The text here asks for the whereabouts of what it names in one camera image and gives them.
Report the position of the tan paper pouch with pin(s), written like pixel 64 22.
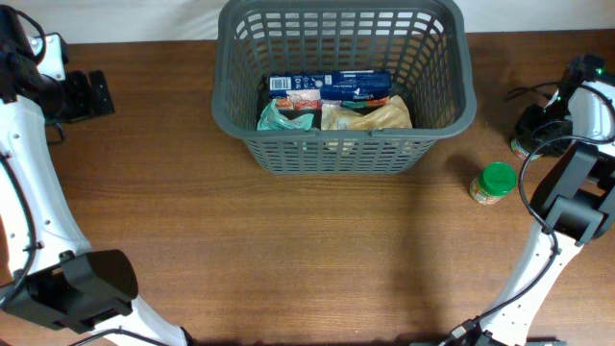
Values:
pixel 394 114

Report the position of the green lid jar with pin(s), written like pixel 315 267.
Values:
pixel 493 183

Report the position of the small tin can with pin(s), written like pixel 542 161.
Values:
pixel 518 150

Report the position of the grey plastic basket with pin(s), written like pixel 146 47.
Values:
pixel 422 43

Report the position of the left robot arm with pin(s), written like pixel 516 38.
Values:
pixel 59 281

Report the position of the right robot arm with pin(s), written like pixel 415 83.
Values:
pixel 572 206

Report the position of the blue cardboard box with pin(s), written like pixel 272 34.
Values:
pixel 361 89

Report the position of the teal snack packet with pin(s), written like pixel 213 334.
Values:
pixel 287 127

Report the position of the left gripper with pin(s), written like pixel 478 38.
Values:
pixel 84 101

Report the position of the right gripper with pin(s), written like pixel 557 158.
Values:
pixel 526 122

